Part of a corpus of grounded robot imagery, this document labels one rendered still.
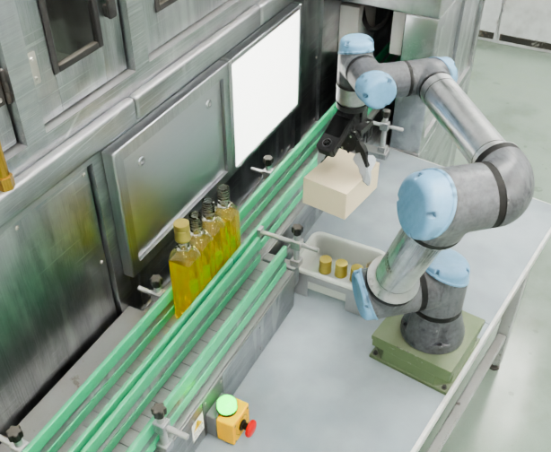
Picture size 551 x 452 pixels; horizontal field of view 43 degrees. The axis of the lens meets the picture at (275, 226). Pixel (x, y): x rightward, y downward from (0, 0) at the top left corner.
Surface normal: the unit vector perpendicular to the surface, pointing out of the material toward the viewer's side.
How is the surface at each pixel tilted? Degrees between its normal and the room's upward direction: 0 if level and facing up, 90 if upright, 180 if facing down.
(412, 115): 90
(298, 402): 0
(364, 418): 0
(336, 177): 0
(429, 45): 90
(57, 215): 90
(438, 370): 90
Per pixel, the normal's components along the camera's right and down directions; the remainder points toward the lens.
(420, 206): -0.95, 0.09
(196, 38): 0.89, 0.29
